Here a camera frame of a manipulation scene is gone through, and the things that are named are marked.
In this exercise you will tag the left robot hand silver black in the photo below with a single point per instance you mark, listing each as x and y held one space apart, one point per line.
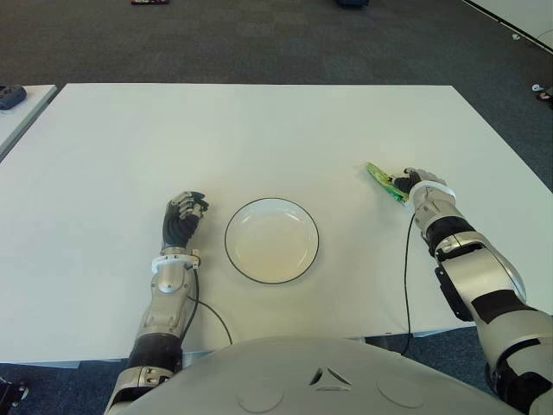
179 222

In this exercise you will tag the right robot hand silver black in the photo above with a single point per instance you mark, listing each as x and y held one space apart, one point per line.
415 178

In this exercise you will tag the green toothpaste tube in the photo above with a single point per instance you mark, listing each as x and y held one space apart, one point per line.
384 181

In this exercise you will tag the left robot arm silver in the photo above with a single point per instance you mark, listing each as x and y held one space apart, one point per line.
162 302

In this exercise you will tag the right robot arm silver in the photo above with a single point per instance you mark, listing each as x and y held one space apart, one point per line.
471 263

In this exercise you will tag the white plate black rim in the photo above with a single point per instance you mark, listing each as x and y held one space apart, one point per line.
272 242

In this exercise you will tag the white round floor object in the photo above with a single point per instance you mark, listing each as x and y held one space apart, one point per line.
535 87

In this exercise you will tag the pink sandals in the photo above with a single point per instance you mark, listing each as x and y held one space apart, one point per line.
545 95

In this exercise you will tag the dark blue floor object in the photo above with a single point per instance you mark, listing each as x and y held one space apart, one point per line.
352 2

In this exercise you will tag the white side table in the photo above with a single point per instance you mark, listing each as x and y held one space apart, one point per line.
21 116

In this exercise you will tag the white table black edge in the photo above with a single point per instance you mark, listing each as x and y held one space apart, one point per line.
518 17

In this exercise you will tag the dark handheld controller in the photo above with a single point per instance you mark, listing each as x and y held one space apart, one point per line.
9 96

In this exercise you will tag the grey robot torso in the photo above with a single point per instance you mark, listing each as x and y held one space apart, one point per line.
324 380

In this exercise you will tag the red black floor item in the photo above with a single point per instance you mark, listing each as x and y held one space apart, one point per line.
149 1

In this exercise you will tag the black metal stand part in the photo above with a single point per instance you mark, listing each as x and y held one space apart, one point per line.
10 391

